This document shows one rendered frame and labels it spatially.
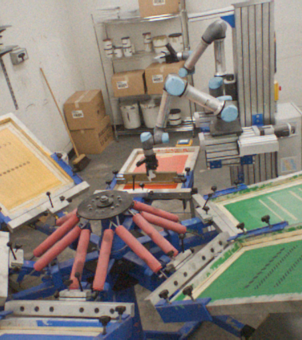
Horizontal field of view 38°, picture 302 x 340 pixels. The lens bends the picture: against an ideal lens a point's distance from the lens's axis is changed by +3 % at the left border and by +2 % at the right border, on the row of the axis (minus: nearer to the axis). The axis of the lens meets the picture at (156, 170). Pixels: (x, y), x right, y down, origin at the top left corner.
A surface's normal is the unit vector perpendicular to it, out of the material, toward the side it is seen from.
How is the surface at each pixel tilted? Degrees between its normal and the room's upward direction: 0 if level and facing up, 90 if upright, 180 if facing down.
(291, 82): 90
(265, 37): 90
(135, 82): 90
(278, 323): 0
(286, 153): 90
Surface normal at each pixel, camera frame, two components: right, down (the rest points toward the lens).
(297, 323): -0.14, -0.89
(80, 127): -0.15, 0.47
